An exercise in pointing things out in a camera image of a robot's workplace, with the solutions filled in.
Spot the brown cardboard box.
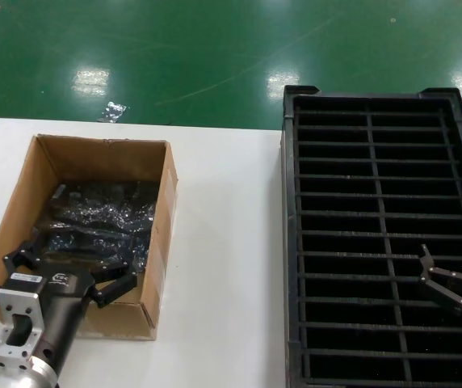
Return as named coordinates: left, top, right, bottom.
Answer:
left=0, top=134, right=179, bottom=343

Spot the bagged graphics cards pile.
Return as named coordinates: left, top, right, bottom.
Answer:
left=48, top=181, right=160, bottom=234

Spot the silver camera mount bracket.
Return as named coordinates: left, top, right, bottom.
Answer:
left=0, top=286, right=43, bottom=367

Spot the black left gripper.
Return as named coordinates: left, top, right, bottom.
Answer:
left=2, top=229, right=140, bottom=371

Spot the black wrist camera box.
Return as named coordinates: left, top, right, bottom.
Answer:
left=9, top=272, right=46, bottom=299

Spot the crumpled silver bag scrap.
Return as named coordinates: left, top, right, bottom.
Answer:
left=97, top=101, right=129, bottom=124

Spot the black slotted plastic container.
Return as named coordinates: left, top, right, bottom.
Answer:
left=279, top=84, right=462, bottom=388

